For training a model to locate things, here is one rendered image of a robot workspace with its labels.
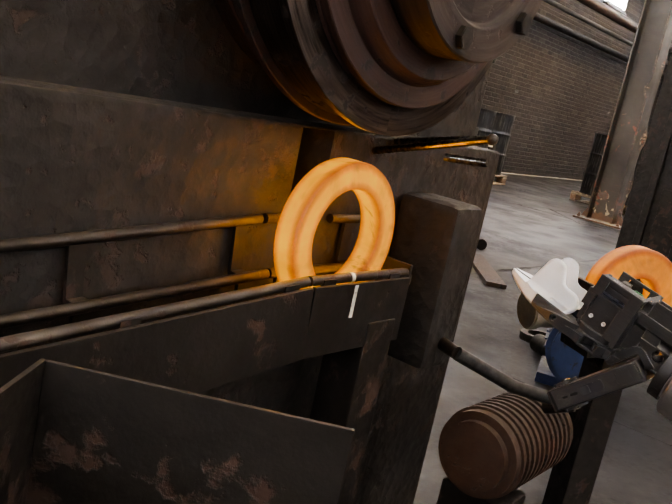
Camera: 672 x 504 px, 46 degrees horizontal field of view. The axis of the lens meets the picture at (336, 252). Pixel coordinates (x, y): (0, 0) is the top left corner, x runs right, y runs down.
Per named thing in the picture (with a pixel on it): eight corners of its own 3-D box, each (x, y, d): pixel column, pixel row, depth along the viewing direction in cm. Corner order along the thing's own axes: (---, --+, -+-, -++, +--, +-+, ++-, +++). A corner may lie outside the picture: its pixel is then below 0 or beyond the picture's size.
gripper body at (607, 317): (619, 267, 90) (715, 331, 84) (579, 328, 93) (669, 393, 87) (595, 270, 84) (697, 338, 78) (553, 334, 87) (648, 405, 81)
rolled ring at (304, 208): (409, 167, 99) (388, 161, 101) (311, 157, 85) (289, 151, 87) (377, 307, 103) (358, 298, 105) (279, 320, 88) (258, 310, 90)
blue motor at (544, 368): (529, 391, 288) (553, 301, 281) (542, 352, 341) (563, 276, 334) (616, 418, 279) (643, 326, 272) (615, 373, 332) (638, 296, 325)
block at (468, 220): (361, 346, 117) (396, 188, 113) (391, 339, 124) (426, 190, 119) (420, 373, 111) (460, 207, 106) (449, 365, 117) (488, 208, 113)
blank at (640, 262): (588, 242, 118) (601, 248, 115) (675, 246, 123) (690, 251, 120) (571, 340, 122) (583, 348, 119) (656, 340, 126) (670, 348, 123)
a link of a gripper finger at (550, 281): (534, 237, 93) (600, 282, 88) (509, 278, 95) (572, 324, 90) (522, 237, 90) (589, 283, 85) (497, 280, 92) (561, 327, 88)
